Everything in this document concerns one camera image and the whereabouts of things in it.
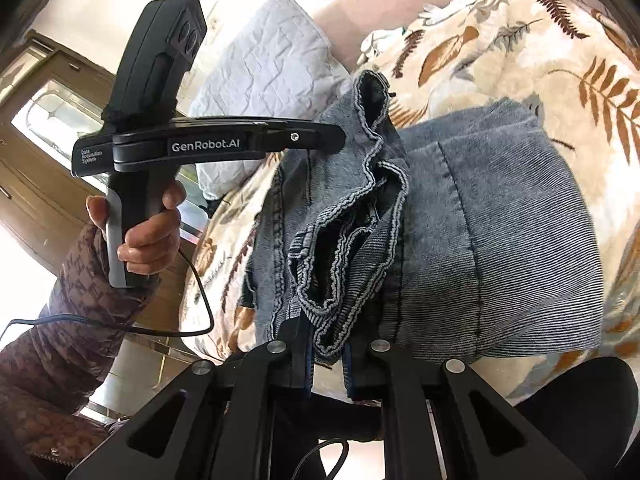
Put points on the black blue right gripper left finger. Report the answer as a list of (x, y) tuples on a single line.
[(232, 421)]

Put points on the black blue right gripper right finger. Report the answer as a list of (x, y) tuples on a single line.
[(443, 421)]

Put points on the blue denim jeans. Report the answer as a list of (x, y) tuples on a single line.
[(462, 237)]

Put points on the brown patterned sleeve forearm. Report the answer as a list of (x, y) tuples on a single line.
[(49, 372)]

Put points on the wooden cabinet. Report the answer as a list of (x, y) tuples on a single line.
[(50, 96)]

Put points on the grey quilted pillow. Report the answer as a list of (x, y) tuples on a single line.
[(276, 62)]

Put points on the leaf print fleece blanket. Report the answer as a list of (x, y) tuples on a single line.
[(570, 68)]

